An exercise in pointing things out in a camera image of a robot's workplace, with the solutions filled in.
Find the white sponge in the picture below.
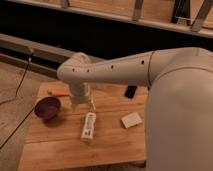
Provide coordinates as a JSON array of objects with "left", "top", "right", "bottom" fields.
[{"left": 121, "top": 112, "right": 142, "bottom": 129}]

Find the wooden shelf rail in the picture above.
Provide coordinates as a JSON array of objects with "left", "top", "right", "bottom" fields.
[{"left": 5, "top": 0, "right": 213, "bottom": 39}]

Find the dark purple bowl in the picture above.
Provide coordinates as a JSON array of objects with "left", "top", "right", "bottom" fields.
[{"left": 34, "top": 97, "right": 61, "bottom": 120}]

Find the orange carrot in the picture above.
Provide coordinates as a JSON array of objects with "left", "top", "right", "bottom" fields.
[{"left": 47, "top": 91, "right": 69, "bottom": 97}]

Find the black rectangular object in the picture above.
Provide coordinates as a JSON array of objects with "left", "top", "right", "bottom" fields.
[{"left": 124, "top": 86, "right": 137, "bottom": 99}]

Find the white tube bottle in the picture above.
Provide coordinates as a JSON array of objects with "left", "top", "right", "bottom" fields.
[{"left": 81, "top": 112, "right": 96, "bottom": 140}]

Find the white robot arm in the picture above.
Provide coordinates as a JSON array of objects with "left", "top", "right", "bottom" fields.
[{"left": 57, "top": 47, "right": 213, "bottom": 171}]

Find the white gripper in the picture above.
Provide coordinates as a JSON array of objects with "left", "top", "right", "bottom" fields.
[{"left": 69, "top": 83, "right": 96, "bottom": 112}]

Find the black cable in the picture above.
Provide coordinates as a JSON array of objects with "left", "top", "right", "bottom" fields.
[{"left": 0, "top": 53, "right": 36, "bottom": 149}]

